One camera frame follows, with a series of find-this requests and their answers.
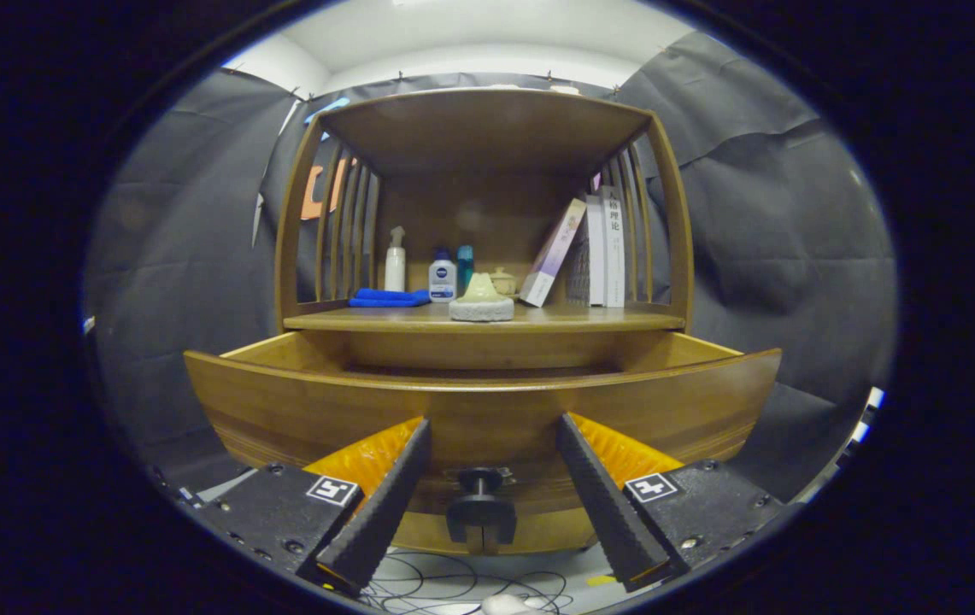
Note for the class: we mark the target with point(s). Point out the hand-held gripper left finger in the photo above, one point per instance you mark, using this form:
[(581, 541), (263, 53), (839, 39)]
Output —
[(384, 504)]

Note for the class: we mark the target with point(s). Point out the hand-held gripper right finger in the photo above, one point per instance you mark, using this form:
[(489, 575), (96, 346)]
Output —
[(611, 512)]

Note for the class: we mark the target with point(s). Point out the black drawer knob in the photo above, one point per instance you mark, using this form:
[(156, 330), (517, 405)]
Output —
[(481, 512)]

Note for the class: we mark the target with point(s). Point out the wooden drawer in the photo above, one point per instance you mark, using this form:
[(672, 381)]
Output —
[(487, 418)]

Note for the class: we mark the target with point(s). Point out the pale green item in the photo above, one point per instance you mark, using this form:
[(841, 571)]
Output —
[(481, 299)]

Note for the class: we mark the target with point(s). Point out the wooden countertop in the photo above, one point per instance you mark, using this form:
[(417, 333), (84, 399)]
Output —
[(590, 318)]

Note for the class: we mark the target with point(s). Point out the wooden cabinet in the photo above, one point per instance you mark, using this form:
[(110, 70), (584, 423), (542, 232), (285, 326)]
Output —
[(487, 128)]

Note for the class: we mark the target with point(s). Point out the yellow tape strip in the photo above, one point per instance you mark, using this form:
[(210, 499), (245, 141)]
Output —
[(601, 581)]

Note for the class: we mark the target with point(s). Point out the white rounded object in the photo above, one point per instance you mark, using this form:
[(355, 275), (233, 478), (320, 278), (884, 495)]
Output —
[(508, 605)]

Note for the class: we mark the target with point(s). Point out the blue folded cloth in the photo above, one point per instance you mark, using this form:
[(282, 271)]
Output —
[(384, 297)]

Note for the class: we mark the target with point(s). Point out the white bottle with blue cap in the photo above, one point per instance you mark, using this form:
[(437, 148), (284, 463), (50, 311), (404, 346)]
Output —
[(442, 278)]

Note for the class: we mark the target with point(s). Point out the white pump bottle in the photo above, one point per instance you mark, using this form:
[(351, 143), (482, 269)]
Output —
[(395, 269)]

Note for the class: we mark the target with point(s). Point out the teal bottle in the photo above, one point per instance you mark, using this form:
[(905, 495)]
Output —
[(465, 265)]

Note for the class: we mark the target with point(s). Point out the beige lidded ceramic teacup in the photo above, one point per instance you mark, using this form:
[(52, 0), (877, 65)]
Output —
[(504, 280)]

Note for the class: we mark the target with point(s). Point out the white book with black characters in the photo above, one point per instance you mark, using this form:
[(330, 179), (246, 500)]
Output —
[(614, 256)]

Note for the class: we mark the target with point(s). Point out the patterned cover book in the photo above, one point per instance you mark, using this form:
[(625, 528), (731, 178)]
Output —
[(594, 256)]

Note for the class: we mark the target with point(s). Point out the purple and white book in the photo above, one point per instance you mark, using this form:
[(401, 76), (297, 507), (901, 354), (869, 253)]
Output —
[(551, 256)]

